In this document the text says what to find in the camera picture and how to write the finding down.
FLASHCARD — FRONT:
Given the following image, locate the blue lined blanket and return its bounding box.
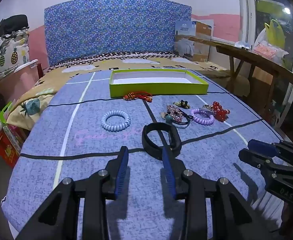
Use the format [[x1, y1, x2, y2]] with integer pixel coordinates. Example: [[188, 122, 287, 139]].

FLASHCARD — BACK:
[[1, 70, 290, 240]]

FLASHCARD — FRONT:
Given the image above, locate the red braided bracelet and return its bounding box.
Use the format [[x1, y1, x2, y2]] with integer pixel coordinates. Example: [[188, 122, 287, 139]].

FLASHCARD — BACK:
[[123, 92, 154, 103]]

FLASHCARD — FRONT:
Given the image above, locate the purple spiral hair tie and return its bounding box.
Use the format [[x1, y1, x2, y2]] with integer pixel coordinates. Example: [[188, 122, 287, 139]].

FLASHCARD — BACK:
[[189, 107, 215, 127]]

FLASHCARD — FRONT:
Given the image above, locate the pink storage box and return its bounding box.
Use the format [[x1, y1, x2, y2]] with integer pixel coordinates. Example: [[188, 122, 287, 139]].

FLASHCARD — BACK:
[[0, 59, 40, 105]]

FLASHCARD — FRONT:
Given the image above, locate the light blue spiral hair tie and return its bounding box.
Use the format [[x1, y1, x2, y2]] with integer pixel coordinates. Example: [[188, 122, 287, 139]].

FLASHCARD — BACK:
[[101, 110, 131, 132]]

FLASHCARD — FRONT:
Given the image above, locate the pineapple print bag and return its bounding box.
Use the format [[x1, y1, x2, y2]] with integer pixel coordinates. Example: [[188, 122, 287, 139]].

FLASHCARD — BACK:
[[0, 29, 30, 85]]

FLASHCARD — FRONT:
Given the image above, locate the printed cardboard box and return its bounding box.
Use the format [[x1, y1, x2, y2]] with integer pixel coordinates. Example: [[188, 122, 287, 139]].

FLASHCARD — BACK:
[[174, 19, 214, 62]]

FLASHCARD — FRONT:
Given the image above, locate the yellow plastic bag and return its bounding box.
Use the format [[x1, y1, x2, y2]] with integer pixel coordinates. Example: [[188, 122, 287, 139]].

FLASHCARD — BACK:
[[264, 19, 287, 49]]

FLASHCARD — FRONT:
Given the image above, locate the black gold hair accessory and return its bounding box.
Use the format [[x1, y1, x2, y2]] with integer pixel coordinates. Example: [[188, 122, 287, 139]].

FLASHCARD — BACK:
[[174, 100, 190, 109]]

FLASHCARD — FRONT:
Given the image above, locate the green paper bag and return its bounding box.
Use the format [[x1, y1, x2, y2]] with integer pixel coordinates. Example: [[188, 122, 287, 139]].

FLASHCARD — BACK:
[[0, 101, 17, 130]]

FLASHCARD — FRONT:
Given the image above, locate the red box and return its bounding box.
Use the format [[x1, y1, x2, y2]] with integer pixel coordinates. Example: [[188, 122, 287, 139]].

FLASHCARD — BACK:
[[0, 124, 28, 168]]

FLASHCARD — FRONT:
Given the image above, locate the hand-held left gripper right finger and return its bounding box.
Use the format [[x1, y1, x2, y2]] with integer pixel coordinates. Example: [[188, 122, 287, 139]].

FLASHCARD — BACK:
[[161, 146, 278, 240]]

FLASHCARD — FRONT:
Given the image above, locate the black bag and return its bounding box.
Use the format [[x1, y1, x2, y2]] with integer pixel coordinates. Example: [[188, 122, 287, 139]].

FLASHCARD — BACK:
[[0, 14, 29, 42]]

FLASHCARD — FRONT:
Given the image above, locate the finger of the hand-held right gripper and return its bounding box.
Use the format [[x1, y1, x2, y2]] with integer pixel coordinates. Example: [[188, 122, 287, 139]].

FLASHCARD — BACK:
[[248, 139, 283, 157], [238, 149, 277, 170]]

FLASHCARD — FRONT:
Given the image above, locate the wooden bench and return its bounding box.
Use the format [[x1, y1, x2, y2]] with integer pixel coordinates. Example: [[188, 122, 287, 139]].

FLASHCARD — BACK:
[[194, 36, 293, 110]]

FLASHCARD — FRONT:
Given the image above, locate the blue floral headboard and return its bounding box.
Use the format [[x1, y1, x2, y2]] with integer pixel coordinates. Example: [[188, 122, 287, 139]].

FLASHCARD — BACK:
[[44, 0, 192, 67]]

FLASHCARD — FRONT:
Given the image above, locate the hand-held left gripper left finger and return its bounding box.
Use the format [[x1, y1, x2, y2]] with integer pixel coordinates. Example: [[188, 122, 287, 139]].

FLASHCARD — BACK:
[[16, 145, 129, 240]]

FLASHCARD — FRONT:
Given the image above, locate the white pink plastic bag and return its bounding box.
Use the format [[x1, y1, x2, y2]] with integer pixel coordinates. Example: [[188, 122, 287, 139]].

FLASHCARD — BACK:
[[252, 41, 289, 63]]

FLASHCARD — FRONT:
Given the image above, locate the black hair tie teal bead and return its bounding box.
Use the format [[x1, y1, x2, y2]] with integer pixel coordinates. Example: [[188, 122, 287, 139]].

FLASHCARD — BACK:
[[161, 112, 194, 128]]

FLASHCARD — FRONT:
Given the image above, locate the black wristband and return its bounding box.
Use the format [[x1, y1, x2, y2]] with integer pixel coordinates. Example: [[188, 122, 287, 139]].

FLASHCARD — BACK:
[[142, 122, 182, 161]]

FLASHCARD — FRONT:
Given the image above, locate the green cardboard box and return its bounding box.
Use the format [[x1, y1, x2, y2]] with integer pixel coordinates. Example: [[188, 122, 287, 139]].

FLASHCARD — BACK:
[[109, 69, 209, 98]]

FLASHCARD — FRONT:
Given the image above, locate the red bead bracelet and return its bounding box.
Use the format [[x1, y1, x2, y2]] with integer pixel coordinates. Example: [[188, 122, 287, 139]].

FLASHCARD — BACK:
[[211, 101, 231, 122]]

